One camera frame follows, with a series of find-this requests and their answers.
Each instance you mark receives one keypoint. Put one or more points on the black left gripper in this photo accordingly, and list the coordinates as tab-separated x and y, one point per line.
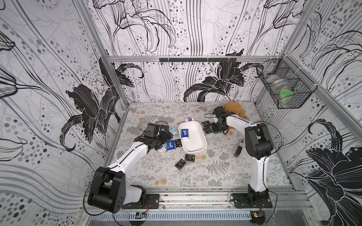
165	138

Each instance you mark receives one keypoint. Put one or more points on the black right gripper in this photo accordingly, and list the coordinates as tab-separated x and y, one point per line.
214	127

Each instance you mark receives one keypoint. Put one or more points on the dark blue Tempo tissue pack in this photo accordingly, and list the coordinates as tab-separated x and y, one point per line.
171	147

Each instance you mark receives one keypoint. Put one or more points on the light blue tissue pack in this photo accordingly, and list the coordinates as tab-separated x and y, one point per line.
173	131

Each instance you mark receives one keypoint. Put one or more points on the white plastic storage box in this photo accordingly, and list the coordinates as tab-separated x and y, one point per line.
197	141

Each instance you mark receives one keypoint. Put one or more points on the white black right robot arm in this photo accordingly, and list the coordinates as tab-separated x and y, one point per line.
258	144

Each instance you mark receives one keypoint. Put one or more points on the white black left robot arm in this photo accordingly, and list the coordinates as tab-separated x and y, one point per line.
108	189

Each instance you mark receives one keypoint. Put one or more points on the black tissue pack near box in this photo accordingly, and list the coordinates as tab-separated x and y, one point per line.
178	143

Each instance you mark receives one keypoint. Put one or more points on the pink tissue pack behind box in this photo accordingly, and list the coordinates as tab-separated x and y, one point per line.
189	119

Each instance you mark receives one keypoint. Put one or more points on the black tissue pack right lower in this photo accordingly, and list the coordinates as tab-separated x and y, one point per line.
207	130

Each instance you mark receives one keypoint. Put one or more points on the black tissue pack right upper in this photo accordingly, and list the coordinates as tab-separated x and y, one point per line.
206	123

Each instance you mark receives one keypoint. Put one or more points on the brown plush dog toy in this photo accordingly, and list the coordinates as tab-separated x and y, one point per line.
236	108

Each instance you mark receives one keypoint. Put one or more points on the black marker pen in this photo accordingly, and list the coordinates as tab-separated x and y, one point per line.
239	148

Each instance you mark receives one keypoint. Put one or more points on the black tissue pack front right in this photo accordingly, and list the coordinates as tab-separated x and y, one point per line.
190	158

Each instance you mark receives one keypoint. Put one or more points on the green lidded cup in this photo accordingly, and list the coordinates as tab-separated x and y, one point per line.
285	97

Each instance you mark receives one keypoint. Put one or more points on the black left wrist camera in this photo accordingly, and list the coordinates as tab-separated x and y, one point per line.
152	130

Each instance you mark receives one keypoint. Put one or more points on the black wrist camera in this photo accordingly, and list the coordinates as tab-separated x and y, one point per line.
219	112
152	130

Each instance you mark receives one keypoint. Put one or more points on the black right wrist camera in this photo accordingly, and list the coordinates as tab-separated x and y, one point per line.
219	112

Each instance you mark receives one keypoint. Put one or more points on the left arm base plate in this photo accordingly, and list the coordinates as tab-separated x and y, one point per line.
146	202

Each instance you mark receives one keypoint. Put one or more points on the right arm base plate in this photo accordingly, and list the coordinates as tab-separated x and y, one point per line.
251	200

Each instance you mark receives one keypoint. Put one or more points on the black wire wall basket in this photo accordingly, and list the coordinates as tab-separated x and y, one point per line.
277	75

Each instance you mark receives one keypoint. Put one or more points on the white slotted cable duct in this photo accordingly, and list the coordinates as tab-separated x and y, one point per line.
176	216

